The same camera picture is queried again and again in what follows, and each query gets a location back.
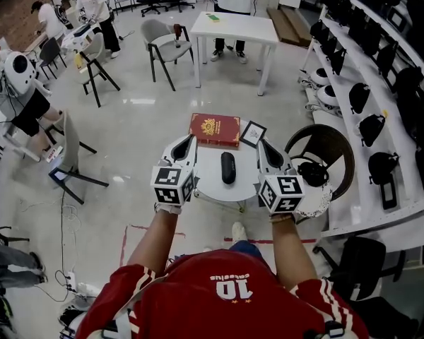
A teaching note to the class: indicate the white shelf of black backpacks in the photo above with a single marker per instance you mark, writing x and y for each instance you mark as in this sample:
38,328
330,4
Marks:
358,97

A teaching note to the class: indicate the dark grey chair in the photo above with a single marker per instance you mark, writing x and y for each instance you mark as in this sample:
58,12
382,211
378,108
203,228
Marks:
51,53

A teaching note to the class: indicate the wooden step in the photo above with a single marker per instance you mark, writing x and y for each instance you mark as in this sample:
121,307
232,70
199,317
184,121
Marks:
289,25

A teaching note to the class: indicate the brown wicker chair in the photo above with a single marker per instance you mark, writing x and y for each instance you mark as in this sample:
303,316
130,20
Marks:
339,154

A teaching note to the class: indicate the red hardcover book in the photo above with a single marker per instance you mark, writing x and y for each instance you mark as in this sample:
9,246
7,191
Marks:
215,129

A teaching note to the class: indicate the person's red jersey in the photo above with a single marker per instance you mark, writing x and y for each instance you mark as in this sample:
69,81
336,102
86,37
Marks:
226,306

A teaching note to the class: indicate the person's white shoe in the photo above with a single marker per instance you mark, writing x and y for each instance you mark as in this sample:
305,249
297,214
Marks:
239,231

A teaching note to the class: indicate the grey chair with black legs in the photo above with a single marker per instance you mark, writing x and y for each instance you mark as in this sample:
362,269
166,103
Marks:
69,143
162,44
93,51

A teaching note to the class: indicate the white rectangular table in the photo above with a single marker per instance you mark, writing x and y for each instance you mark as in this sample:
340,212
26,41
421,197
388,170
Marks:
233,30

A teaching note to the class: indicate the person's right forearm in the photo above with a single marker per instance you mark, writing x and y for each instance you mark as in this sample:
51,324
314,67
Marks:
293,253

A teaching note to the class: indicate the person's left forearm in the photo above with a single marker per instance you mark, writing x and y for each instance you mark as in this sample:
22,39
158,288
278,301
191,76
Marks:
155,242

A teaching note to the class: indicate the white power strip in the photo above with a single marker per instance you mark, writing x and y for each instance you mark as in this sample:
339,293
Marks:
71,281

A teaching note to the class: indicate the white cloth covered table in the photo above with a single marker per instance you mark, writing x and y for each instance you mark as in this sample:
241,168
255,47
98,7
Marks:
79,37

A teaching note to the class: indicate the white metal shelving rack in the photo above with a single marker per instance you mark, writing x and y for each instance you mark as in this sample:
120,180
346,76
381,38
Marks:
350,203

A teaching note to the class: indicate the round white side table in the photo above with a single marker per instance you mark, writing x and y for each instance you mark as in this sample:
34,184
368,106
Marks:
212,175

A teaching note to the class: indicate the white chair cushion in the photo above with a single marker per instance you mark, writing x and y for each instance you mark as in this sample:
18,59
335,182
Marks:
318,200

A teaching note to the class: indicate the black headset on chair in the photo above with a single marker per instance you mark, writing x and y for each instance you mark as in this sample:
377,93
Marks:
312,173

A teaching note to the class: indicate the black framed picture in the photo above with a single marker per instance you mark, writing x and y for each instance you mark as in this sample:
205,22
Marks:
253,134

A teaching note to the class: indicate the black rectangular device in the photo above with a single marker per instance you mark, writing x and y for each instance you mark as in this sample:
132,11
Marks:
388,191

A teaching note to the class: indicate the white dome backpack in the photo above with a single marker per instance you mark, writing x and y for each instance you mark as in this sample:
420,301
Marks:
328,95
319,77
76,316
19,71

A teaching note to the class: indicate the yellow cloth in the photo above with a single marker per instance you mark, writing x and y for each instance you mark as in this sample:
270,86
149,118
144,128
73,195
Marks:
78,61

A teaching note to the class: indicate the person's blue shorts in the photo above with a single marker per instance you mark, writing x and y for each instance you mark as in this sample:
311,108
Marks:
247,249

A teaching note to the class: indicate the black metal chair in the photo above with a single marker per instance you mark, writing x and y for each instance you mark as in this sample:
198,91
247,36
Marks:
3,233

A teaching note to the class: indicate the black glasses case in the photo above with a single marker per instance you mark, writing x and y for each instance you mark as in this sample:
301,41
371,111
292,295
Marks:
228,168

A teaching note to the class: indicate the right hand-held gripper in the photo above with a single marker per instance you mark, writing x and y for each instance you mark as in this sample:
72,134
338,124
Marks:
281,194

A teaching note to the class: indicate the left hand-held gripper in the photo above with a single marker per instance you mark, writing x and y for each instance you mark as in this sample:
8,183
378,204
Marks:
171,185

